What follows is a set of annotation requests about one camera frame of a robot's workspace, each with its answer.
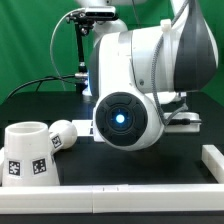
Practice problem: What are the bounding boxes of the white lamp shade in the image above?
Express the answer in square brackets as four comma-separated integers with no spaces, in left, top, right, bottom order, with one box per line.
[2,122,59,187]

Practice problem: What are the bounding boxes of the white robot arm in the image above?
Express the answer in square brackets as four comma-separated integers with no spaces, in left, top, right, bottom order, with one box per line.
[88,0,218,151]

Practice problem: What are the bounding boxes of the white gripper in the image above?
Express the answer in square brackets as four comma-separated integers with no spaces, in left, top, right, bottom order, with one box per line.
[165,112,202,133]

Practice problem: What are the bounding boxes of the white marker sheet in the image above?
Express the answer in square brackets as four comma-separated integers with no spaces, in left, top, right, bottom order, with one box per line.
[72,120,93,137]

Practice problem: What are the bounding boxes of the black cables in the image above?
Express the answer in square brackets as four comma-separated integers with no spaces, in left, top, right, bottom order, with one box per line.
[6,74,84,99]

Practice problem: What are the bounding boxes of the white lamp bulb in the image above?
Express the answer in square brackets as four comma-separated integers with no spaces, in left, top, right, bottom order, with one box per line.
[49,120,78,154]

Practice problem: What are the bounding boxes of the white right rail block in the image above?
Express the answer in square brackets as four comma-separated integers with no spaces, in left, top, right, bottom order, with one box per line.
[201,145,224,184]

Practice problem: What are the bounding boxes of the black camera on stand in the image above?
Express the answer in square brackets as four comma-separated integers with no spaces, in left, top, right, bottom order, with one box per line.
[65,5,119,94]

